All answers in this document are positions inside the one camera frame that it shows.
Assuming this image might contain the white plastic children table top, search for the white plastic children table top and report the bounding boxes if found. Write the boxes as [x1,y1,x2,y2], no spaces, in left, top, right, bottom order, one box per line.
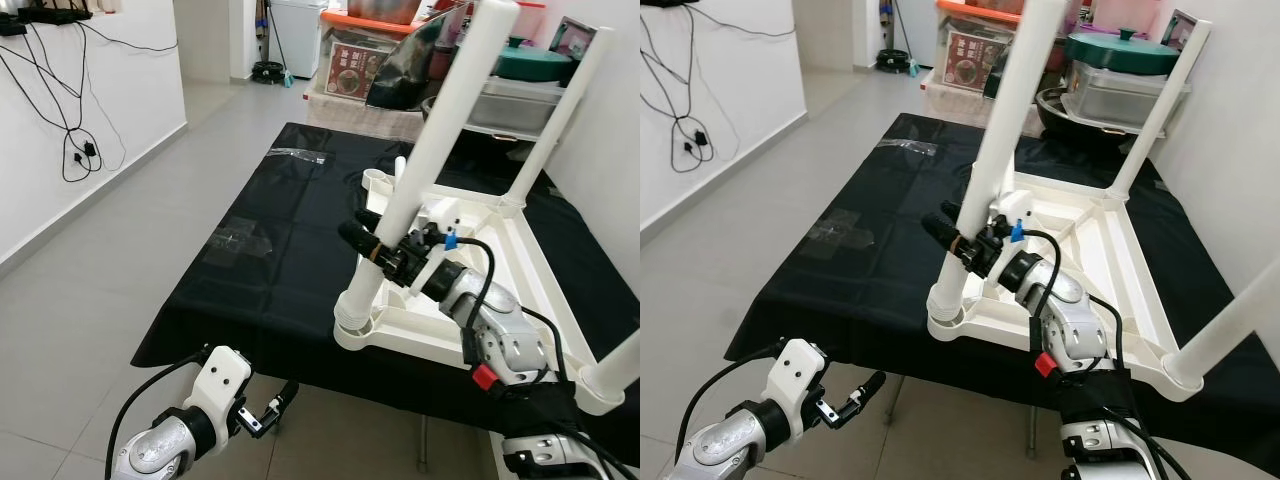
[927,165,1207,404]
[333,168,641,417]

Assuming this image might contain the black tablecloth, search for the black tablecloth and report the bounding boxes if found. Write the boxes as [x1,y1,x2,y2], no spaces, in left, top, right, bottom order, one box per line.
[725,113,1280,477]
[130,122,641,467]

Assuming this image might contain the beige patterned cloth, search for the beige patterned cloth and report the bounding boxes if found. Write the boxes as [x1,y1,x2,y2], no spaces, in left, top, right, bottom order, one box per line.
[304,88,427,140]
[919,78,1043,130]

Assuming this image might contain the black wok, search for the black wok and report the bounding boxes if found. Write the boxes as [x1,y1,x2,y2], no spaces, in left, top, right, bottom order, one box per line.
[1034,87,1153,142]
[419,94,523,151]

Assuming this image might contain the black plastic bag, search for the black plastic bag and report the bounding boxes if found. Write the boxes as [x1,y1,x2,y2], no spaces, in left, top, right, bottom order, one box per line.
[364,9,472,110]
[984,40,1009,103]

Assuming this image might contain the red printed carton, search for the red printed carton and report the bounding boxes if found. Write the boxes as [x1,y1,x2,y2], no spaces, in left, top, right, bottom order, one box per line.
[324,39,392,99]
[939,29,997,94]

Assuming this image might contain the white appliance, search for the white appliance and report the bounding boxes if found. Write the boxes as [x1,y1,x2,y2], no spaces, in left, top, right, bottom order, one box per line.
[884,0,942,70]
[269,0,327,80]

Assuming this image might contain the clear plastic storage container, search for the clear plastic storage container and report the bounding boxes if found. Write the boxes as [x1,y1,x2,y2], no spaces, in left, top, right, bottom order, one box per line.
[464,74,567,137]
[1059,67,1192,130]

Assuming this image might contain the green pot lid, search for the green pot lid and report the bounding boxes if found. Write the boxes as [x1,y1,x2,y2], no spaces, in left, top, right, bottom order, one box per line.
[1062,27,1182,77]
[489,36,577,84]

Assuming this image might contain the dark square pan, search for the dark square pan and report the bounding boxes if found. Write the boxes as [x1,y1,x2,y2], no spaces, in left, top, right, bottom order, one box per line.
[549,17,597,57]
[1159,9,1202,52]

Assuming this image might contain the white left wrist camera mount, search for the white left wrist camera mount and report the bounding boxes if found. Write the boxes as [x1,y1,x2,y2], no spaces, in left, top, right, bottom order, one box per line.
[182,345,254,448]
[764,337,830,443]

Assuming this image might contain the thin black wall cable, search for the thin black wall cable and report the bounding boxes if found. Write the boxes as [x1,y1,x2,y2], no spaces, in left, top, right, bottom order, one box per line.
[74,21,180,54]
[690,8,797,41]

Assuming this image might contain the black hanging wall cables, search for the black hanging wall cables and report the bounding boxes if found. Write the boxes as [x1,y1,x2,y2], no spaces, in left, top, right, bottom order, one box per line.
[640,10,737,174]
[0,24,127,184]

